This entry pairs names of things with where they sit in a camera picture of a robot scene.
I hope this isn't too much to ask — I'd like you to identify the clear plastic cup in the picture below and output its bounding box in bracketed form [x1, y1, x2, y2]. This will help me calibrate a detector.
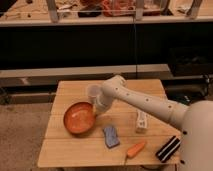
[86, 84, 101, 102]

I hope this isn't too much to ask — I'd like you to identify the black white striped eraser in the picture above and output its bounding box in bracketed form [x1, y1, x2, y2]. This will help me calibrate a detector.
[155, 136, 180, 163]

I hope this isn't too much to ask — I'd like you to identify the long wooden shelf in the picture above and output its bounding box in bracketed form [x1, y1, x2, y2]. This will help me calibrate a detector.
[0, 64, 172, 87]

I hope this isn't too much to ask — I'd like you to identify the black storage bin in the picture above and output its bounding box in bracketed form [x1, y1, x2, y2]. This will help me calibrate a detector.
[168, 46, 213, 76]

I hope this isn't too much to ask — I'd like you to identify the wooden table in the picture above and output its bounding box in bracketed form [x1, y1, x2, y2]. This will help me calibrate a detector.
[38, 81, 180, 168]

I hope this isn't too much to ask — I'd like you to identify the blue sponge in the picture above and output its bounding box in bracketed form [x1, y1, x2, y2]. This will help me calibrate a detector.
[103, 125, 120, 148]

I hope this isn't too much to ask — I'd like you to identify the orange ceramic bowl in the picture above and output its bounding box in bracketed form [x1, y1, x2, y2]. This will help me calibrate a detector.
[63, 102, 95, 134]

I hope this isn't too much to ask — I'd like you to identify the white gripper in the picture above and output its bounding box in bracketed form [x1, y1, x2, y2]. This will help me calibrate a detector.
[94, 95, 112, 114]

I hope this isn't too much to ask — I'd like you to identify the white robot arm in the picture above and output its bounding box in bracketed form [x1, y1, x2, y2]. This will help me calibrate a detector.
[95, 75, 213, 171]

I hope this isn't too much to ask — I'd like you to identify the orange toy carrot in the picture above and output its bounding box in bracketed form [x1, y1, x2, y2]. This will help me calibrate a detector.
[126, 141, 146, 158]

